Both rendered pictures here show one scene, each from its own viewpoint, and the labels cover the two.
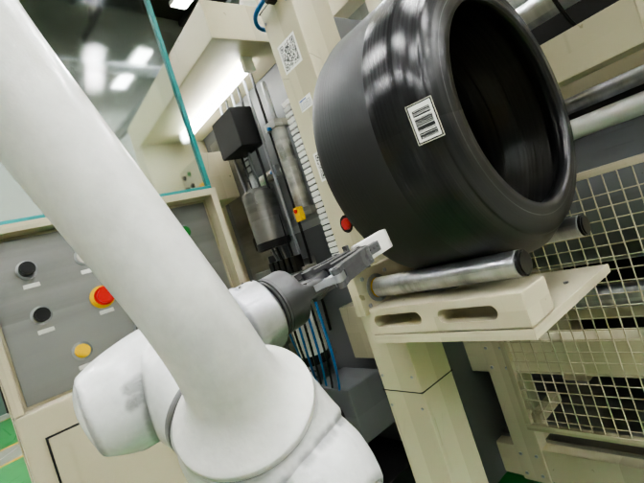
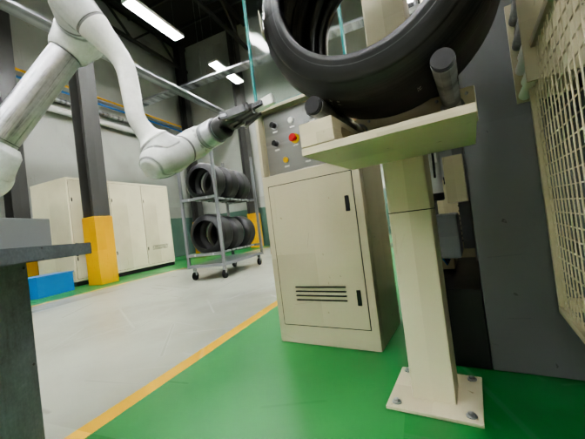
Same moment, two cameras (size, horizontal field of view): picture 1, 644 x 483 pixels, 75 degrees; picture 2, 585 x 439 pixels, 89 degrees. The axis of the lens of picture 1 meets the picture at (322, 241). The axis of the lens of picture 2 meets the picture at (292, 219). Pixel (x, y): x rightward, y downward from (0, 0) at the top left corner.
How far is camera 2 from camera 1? 108 cm
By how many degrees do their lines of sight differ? 70
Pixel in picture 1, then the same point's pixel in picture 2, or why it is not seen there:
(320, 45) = not seen: outside the picture
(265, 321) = (202, 131)
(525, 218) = (323, 71)
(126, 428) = not seen: hidden behind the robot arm
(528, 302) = (303, 131)
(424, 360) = (398, 192)
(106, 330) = (294, 152)
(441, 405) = (406, 228)
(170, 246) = (126, 104)
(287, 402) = (144, 138)
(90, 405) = not seen: hidden behind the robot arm
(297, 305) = (214, 126)
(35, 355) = (273, 158)
